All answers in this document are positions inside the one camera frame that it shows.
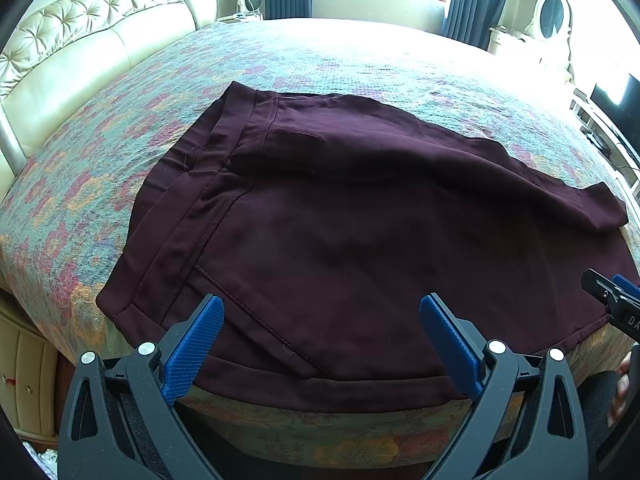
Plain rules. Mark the person's right hand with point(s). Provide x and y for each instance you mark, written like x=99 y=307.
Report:
x=618 y=403

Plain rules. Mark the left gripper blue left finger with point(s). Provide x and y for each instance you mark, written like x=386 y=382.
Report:
x=186 y=345

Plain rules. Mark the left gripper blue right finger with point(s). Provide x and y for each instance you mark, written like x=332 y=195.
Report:
x=456 y=349

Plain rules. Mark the white tv cabinet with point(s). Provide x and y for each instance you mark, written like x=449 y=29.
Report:
x=607 y=138

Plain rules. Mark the cream tufted leather headboard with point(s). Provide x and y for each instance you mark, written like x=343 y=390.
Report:
x=63 y=54

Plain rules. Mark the floral bedspread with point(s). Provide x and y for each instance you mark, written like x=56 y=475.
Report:
x=65 y=220

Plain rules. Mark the maroon pants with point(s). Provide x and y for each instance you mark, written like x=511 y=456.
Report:
x=322 y=221

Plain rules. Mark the black flat television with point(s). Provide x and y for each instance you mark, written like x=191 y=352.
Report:
x=618 y=98

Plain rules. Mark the cream bedside cabinet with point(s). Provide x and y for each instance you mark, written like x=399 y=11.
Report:
x=28 y=369

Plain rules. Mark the white oval vanity mirror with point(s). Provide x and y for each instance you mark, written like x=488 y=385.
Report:
x=551 y=19

